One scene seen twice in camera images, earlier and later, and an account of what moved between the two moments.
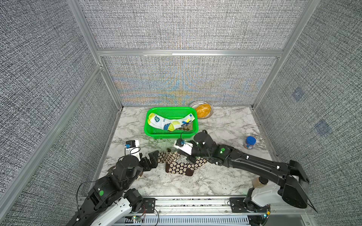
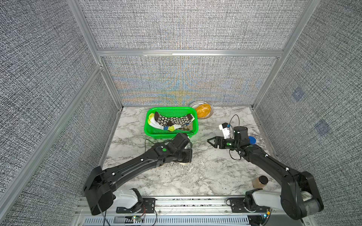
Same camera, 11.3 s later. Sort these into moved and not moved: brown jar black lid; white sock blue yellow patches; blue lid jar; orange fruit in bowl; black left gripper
Moved: black left gripper
Not moved: orange fruit in bowl; white sock blue yellow patches; blue lid jar; brown jar black lid
